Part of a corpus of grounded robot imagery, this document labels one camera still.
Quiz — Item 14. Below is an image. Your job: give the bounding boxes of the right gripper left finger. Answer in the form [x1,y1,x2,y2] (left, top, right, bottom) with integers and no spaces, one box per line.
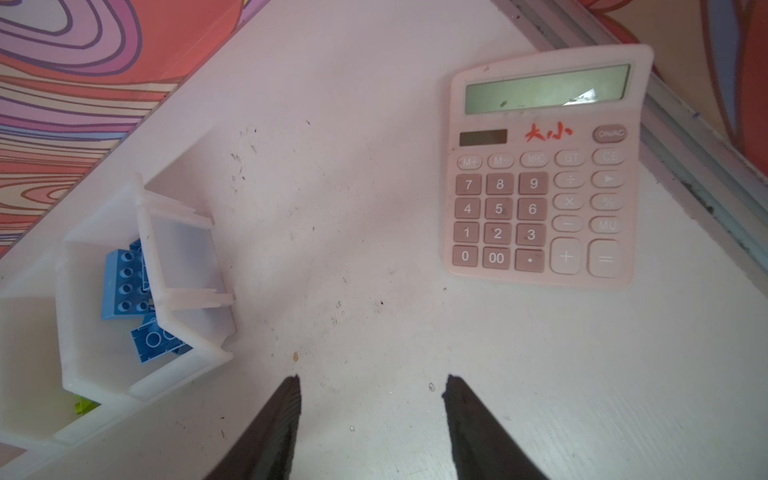
[204,375,302,480]

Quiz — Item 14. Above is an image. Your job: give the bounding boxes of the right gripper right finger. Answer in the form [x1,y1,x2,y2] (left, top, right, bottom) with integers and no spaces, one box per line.
[443,375,547,480]

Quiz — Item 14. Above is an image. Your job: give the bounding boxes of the blue lego brick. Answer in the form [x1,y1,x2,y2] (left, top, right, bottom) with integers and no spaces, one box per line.
[101,249,154,320]
[131,314,191,364]
[129,239,151,294]

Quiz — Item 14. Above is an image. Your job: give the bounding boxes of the green lego brick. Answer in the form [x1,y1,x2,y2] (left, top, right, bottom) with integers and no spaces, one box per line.
[74,395,100,416]

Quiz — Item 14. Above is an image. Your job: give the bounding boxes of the white three-compartment bin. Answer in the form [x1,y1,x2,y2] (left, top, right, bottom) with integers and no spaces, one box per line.
[1,177,235,455]

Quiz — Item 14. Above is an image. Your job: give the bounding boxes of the white pink calculator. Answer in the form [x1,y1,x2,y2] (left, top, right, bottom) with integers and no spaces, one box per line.
[442,44,654,288]

